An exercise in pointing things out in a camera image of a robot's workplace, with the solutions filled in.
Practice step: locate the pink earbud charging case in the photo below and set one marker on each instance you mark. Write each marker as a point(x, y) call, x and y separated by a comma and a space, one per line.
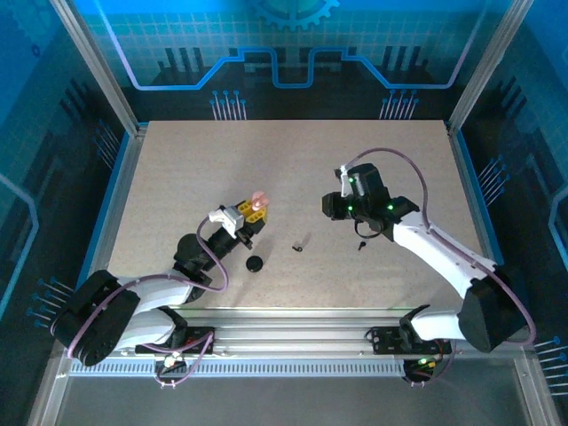
point(259, 199)

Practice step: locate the black earbud charging case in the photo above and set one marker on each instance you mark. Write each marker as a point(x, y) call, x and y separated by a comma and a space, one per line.
point(254, 263)

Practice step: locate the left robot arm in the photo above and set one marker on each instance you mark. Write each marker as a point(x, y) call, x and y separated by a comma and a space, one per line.
point(160, 295)

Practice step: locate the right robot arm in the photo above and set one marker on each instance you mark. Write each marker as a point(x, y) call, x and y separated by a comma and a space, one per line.
point(435, 253)

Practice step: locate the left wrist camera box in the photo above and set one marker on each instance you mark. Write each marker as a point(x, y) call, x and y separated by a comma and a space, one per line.
point(228, 217)

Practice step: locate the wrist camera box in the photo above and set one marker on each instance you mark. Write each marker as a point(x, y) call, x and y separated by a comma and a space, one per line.
point(228, 217)
point(345, 182)

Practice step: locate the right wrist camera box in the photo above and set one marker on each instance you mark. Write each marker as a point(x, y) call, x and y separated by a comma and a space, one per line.
point(345, 182)

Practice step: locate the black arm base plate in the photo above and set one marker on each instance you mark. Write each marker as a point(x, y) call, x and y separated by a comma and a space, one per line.
point(386, 341)
point(202, 344)

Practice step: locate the aluminium frame rail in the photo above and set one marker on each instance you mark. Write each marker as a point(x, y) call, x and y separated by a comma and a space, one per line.
point(288, 330)

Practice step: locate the aluminium frame post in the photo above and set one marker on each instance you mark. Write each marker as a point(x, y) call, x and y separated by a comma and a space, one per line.
point(486, 66)
point(101, 66)

